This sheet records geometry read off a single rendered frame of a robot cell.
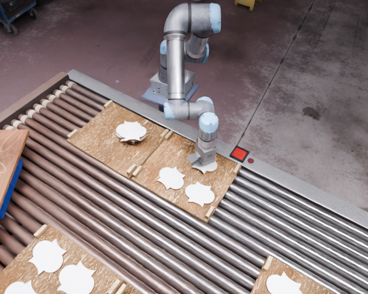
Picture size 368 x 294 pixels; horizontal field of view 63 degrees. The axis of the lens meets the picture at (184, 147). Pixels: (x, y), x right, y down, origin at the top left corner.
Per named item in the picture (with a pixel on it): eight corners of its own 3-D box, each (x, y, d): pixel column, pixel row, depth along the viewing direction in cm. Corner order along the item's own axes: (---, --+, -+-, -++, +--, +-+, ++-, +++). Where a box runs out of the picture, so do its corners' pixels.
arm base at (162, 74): (167, 67, 189) (167, 53, 181) (187, 75, 183) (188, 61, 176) (153, 79, 180) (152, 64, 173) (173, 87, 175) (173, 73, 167)
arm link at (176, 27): (160, -2, 121) (164, 120, 125) (187, -2, 122) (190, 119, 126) (160, 9, 132) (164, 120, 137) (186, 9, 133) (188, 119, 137)
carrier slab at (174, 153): (172, 133, 161) (172, 131, 160) (241, 167, 148) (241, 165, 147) (131, 180, 142) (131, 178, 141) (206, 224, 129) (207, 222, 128)
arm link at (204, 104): (188, 95, 132) (190, 113, 125) (213, 94, 132) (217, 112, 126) (187, 108, 138) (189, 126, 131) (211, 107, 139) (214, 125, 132)
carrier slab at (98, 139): (113, 103, 174) (112, 101, 173) (170, 133, 161) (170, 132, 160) (67, 142, 156) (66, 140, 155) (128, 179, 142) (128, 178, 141)
